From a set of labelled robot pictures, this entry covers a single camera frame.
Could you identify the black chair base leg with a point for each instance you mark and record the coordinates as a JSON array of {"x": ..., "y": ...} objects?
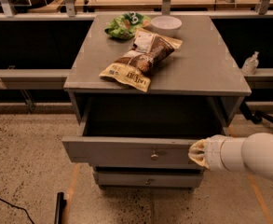
[{"x": 255, "y": 117}]

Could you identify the black bar on floor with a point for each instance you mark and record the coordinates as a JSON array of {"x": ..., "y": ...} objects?
[{"x": 60, "y": 206}]

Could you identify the brown yellow snack bag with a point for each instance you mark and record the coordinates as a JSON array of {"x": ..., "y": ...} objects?
[{"x": 136, "y": 66}]

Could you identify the grey top drawer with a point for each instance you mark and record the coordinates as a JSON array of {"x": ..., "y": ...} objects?
[{"x": 126, "y": 140}]

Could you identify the green chip bag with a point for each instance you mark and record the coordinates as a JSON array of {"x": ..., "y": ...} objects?
[{"x": 124, "y": 26}]

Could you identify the grey drawer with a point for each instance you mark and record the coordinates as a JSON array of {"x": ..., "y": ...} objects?
[
  {"x": 126, "y": 140},
  {"x": 182, "y": 179}
]

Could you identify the clear sanitizer pump bottle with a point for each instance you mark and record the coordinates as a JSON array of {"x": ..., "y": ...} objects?
[{"x": 250, "y": 65}]

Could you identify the grey wooden cabinet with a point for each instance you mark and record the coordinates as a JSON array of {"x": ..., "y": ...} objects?
[{"x": 200, "y": 75}]

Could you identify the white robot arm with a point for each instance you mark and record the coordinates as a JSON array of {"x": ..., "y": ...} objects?
[{"x": 252, "y": 154}]

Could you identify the white bowl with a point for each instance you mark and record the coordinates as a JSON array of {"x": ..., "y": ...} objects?
[{"x": 166, "y": 25}]

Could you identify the metal top drawer knob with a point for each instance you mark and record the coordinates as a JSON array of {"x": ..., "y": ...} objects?
[{"x": 154, "y": 156}]

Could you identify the grey lower drawer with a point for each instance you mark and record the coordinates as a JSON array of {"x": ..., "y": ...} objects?
[{"x": 182, "y": 179}]

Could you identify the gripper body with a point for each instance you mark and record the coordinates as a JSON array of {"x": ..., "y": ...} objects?
[{"x": 214, "y": 153}]

